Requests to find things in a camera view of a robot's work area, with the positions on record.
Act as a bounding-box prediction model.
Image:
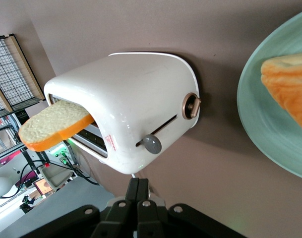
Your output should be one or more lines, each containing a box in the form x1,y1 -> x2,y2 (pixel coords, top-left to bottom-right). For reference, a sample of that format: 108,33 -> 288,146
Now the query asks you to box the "white two-slot toaster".
43,51 -> 202,176

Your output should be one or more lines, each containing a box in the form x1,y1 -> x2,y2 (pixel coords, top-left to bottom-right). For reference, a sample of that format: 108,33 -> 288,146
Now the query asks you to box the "pale green round plate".
237,7 -> 302,181

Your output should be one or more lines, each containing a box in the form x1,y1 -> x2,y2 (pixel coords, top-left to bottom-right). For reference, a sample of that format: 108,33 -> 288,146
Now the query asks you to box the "wire basket with wooden shelf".
0,33 -> 46,119

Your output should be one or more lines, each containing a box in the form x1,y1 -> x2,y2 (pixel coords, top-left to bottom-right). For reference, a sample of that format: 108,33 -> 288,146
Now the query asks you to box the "white bread slice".
18,100 -> 95,152

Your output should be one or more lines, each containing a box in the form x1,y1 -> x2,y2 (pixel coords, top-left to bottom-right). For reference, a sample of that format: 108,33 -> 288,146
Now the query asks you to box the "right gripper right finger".
136,177 -> 170,238

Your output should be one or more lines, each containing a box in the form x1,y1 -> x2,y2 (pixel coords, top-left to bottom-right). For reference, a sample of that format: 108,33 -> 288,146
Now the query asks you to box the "orange triangular pastry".
260,52 -> 302,136

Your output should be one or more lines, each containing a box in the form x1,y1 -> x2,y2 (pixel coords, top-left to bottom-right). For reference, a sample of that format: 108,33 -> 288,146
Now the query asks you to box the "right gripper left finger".
91,177 -> 140,238

